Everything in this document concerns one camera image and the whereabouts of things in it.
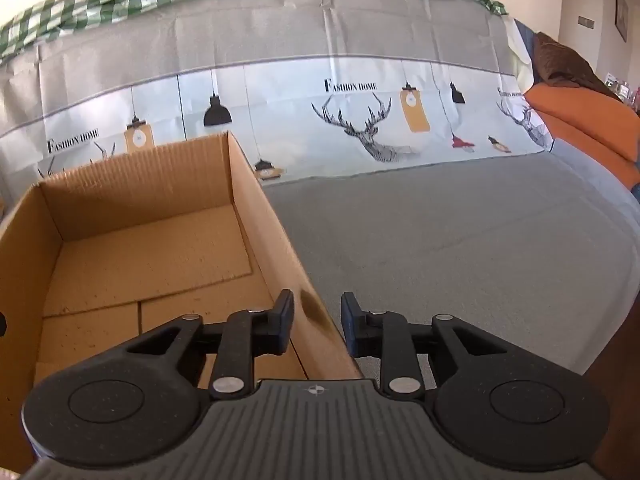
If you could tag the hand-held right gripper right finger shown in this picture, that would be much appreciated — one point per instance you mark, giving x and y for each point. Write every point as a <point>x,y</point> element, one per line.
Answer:
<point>350,322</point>

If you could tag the white and blue cloth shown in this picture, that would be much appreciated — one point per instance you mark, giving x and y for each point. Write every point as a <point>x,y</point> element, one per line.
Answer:
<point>520,45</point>

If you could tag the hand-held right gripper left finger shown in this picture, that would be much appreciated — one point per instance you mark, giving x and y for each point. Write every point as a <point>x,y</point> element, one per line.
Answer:
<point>284,321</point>

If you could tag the framed wall picture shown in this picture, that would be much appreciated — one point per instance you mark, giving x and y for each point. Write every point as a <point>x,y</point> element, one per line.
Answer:
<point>621,12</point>

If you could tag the brown blanket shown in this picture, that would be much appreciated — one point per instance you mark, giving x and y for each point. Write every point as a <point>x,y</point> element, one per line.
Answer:
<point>565,65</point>

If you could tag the wall light switch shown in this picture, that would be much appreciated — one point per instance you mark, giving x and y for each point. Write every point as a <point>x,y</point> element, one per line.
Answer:
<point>586,21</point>

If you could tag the orange cushion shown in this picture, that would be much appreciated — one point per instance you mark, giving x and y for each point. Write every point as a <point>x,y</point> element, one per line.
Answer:
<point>590,120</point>

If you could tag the brown cardboard box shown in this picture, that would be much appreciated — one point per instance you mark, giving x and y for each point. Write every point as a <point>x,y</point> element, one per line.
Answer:
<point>150,240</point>

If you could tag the deer print sofa cover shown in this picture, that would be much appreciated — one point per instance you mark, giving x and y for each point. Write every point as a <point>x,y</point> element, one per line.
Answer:
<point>350,60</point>

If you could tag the grey sofa seat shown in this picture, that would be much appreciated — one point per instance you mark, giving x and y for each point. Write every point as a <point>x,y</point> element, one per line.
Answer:
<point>450,235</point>

